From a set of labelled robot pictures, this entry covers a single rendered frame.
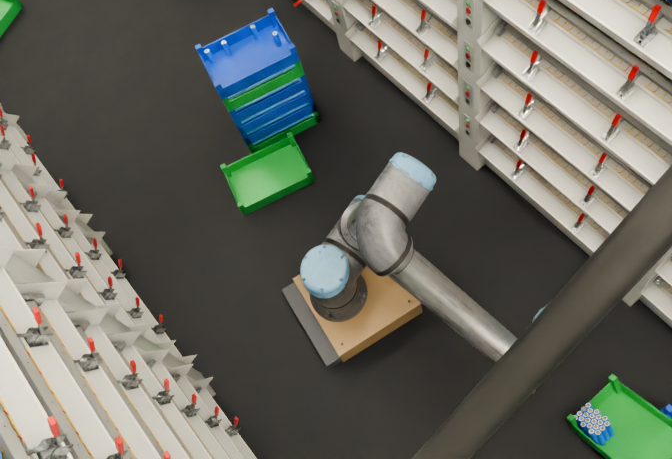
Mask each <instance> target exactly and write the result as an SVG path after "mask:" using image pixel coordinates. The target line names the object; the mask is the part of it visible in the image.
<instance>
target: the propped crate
mask: <svg viewBox="0 0 672 459"><path fill-rule="evenodd" d="M608 379H609V381H610V382H609V383H608V384H607V385H606V386H605V387H604V388H603V389H602V390H601V391H600V392H599V393H598V394H597V395H596V396H595V397H594V398H593V399H591V400H590V401H589V402H588V403H591V405H592V407H593V409H594V410H595V409H598V410H599V411H600V413H601V415H602V417H603V416H607V417H608V419H609V421H610V423H611V426H612V429H613V431H614V436H613V437H610V440H609V441H605V442H606V444H605V445H600V444H599V443H598V444H596V443H595V442H594V441H593V440H592V439H591V436H590V437H588V436H587V435H586V434H585V433H584V432H583V430H580V429H579V427H578V424H577V422H576V417H575V416H573V415H572V414H570V415H569V416H568V417H567V420H568V422H569V424H570V426H571V428H572V430H573V431H574V432H575V433H576V434H577V435H578V436H580V437H581V438H582V439H583V440H584V441H585V442H587V443H588V444H589V445H590V446H591V447H593V448H594V449H595V450H596V451H597V452H598V453H600V454H601V455H602V456H603V457H604V458H605V459H672V419H671V418H669V417H668V416H667V415H665V414H664V413H662V412H661V411H660V410H658V409H657V408H656V407H654V406H653V405H651V404H650V403H649V402H647V401H646V400H645V399H643V398H642V397H640V396H639V395H638V394H636V393H635V392H634V391H632V390H631V389H629V388H628V387H627V386H625V385H624V384H623V383H621V382H619V380H618V378H617V376H615V375H614V374H612V375H610V376H609V377H608Z"/></svg>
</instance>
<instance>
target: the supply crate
mask: <svg viewBox="0 0 672 459"><path fill-rule="evenodd" d="M267 11H268V14H269V15H267V16H265V17H263V18H261V19H259V20H257V21H255V22H253V23H250V24H248V25H246V26H244V27H242V28H240V29H238V30H236V31H234V32H232V33H230V34H228V35H226V36H224V37H222V38H220V39H218V40H216V41H214V42H212V43H210V44H208V45H206V46H204V47H201V45H200V44H197V45H195V48H196V50H197V52H198V54H199V56H200V58H201V60H202V62H203V64H204V66H205V68H206V70H207V72H208V74H209V76H210V78H211V80H212V82H213V84H214V86H215V88H216V90H217V92H218V94H219V95H220V97H221V99H222V100H223V99H225V98H227V97H229V96H231V95H233V94H235V93H237V92H239V91H241V90H243V89H245V88H247V87H249V86H251V85H253V84H255V83H257V82H259V81H261V80H263V79H265V78H267V77H269V76H271V75H273V74H275V73H277V72H279V71H281V70H283V69H285V68H287V67H289V66H291V65H293V64H295V63H297V62H299V61H300V59H299V56H298V53H297V51H296V48H295V46H294V44H293V43H292V42H291V41H290V39H289V37H288V36H287V34H286V32H285V30H284V29H283V27H282V25H281V24H280V22H279V20H278V18H277V17H276V15H275V12H274V10H273V8H270V9H268V10H267ZM251 25H255V27H256V29H257V32H258V34H259V36H260V39H259V40H255V38H254V35H253V33H252V31H251V28H250V26H251ZM274 31H277V32H278V35H279V38H280V41H281V43H282V45H281V46H280V47H278V46H277V45H276V42H275V40H274V37H273V34H272V33H273V32H274ZM223 40H225V41H226V42H227V44H228V46H229V48H230V50H231V55H227V54H226V52H225V50H224V48H223V46H222V44H221V42H222V41H223ZM205 49H209V50H210V52H211V54H212V56H213V58H214V60H215V62H214V63H213V64H211V63H210V62H209V60H208V58H207V56H206V54H205V52H204V50H205Z"/></svg>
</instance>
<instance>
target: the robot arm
mask: <svg viewBox="0 0 672 459"><path fill-rule="evenodd" d="M435 183H436V176H435V175H434V173H433V172H432V171H431V170H430V169H429V168H428V167H427V166H425V165H424V164H423V163H421V162H420V161H418V160H417V159H415V158H414V157H412V156H410V155H408V154H405V153H396V154H395V155H394V156H393V157H392V159H390V160H389V163H388V164H387V166H386V167H385V169H384V170H383V172H382V173H381V174H380V176H379V177H378V178H377V180H376V181H375V183H374V185H373V186H372V187H371V189H370V190H369V192H368V193H367V194H366V195H358V196H356V197H355V198H354V199H353V200H352V201H351V202H350V204H349V206H348V207H347V209H346V210H345V212H344V213H343V214H342V216H341V217H340V219H339V220H338V222H337V223H336V224H335V226H334V227H333V229H332V230H331V232H330V233H329V235H328V236H327V237H326V239H325V240H324V242H323V243H322V245H319V246H316V247H314V248H313V249H311V250H310V251H309V252H308V253H307V254H306V255H305V257H304V258H303V260H302V263H301V268H300V274H301V278H302V282H303V284H304V286H305V288H306V290H307V291H308V292H309V295H310V301H311V304H312V306H313V308H314V310H315V311H316V312H317V313H318V314H319V315H320V316H321V317H322V318H324V319H326V320H328V321H332V322H344V321H347V320H350V319H352V318H354V317H355V316H356V315H358V314H359V313H360V312H361V310H362V309H363V307H364V306H365V303H366V300H367V295H368V291H367V285H366V282H365V280H364V278H363V277H362V275H361V272H362V271H363V269H364V268H365V267H366V265H367V266H368V267H369V268H370V269H371V270H372V271H373V272H374V273H375V274H377V275H378V276H380V277H384V276H389V277H391V278H392V279H393V280H394V281H395V282H397V283H398V284H399V285H400V286H401V287H403V288H404V289H405V290H406V291H407V292H409V293H410V294H411V295H412V296H414V297H415V298H416V299H417V300H418V301H420V302H421V303H422V304H423V305H424V306H426V307H427V308H428V309H429V310H430V311H432V312H433V313H434V314H435V315H436V316H438V317H439V318H440V319H441V320H442V321H444V322H445V323H446V324H447V325H448V326H450V327H451V328H452V329H453V330H454V331H456V332H457V333H458V334H459V335H460V336H462V337H463V338H464V339H465V340H466V341H468V342H469V343H470V344H471V345H472V346H474V347H475V348H476V349H477V350H478V351H480V352H481V353H482V354H483V355H484V356H486V357H487V358H488V359H489V360H491V361H492V362H493V363H494V364H496V363H497V361H498V360H499V359H500V358H501V357H502V356H503V355H504V354H505V352H506V351H507V350H508V349H509V348H510V347H511V346H512V344H513V343H514V342H515V341H516V340H517V339H518V338H516V337H515V336H514V335H513V334H512V333H511V332H510V331H508V330H507V329H506V328H505V327H504V326H503V325H501V324H500V323H499V322H498V321H497V320H496V319H495V318H493V317H492V316H491V315H490V314H489V313H488V312H487V311H485V310H484V309H483V308H482V307H481V306H480V305H478V304H477V303H476V302H475V301H474V300H473V299H472V298H470V297H469V296H468V295H467V294H466V293H465V292H463V291H462V290H461V289H460V288H459V287H458V286H457V285H455V284H454V283H453V282H452V281H451V280H450V279H449V278H447V277H446V276H445V275H444V274H443V273H442V272H440V271H439V270H438V269H437V268H436V267H435V266H434V265H432V264H431V263H430V262H429V261H428V260H427V259H425V258H424V257H423V256H422V255H421V254H420V253H419V252H417V251H416V250H415V249H414V248H413V240H412V238H411V237H410V236H409V235H408V234H407V233H406V230H405V229H406V227H407V226H408V224H409V223H410V221H411V220H412V218H413V217H414V215H415V214H416V212H417V211H418V209H419V208H420V206H421V205H422V203H423V202H424V200H425V199H426V197H427V196H428V194H429V193H430V191H431V190H433V187H434V185H435Z"/></svg>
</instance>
